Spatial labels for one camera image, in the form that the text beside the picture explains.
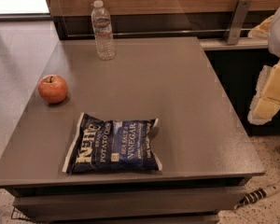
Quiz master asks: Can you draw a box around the red apple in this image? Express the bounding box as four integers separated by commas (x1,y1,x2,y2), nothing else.
37,75,68,104

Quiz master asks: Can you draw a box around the striped black white stick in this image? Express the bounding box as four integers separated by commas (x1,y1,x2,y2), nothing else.
234,185,280,209

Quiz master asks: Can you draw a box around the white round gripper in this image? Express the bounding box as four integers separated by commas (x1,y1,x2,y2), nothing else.
247,7,280,125

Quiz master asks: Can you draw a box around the grey table cabinet base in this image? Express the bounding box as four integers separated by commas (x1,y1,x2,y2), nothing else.
7,177,246,223

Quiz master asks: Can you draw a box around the metal rail on wall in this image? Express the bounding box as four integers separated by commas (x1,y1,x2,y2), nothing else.
65,28,251,39

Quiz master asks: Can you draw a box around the clear plastic water bottle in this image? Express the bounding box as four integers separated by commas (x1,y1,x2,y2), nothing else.
91,0,116,61

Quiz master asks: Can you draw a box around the grey metal bracket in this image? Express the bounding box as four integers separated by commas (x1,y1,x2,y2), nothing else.
224,0,252,45

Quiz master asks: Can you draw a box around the blue potato chips bag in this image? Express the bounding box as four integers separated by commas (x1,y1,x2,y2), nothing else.
63,113,162,174

